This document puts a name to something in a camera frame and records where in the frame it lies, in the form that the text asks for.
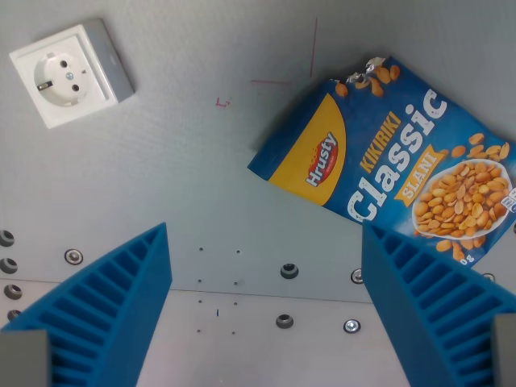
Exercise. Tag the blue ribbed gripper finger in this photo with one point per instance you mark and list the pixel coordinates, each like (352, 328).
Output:
(109, 298)
(427, 298)

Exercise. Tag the grey round bolt insert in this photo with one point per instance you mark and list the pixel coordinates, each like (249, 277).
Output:
(13, 291)
(8, 265)
(13, 314)

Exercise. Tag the blue Hrusty Classic peanut bag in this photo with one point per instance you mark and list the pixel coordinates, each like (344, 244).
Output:
(387, 161)

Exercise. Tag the white wall power socket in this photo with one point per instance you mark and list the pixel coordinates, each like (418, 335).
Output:
(70, 74)

